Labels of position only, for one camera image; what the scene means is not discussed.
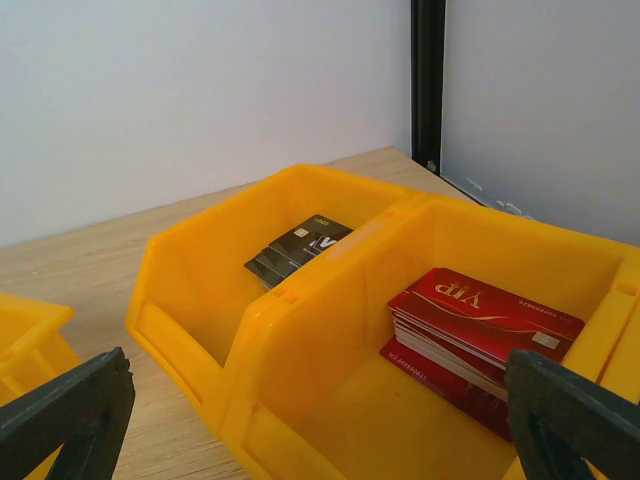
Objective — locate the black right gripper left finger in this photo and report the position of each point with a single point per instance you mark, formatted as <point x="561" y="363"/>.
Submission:
<point x="80" y="416"/>

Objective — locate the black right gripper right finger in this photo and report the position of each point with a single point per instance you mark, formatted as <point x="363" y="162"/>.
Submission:
<point x="563" y="425"/>

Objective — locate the yellow bin with white cards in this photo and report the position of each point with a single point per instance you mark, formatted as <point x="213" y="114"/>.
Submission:
<point x="33" y="351"/>

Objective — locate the red VIP card stack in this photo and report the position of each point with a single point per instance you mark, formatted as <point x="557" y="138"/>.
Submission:
<point x="454" y="334"/>

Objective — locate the yellow bin with black cards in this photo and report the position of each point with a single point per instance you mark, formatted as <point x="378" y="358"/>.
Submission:
<point x="193" y="290"/>

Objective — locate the yellow bin with red cards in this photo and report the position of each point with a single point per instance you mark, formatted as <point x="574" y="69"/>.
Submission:
<point x="313" y="398"/>

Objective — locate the black card stack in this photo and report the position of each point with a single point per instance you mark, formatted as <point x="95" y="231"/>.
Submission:
<point x="295" y="248"/>

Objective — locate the black frame post right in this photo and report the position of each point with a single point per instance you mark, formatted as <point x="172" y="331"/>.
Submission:
<point x="427" y="74"/>

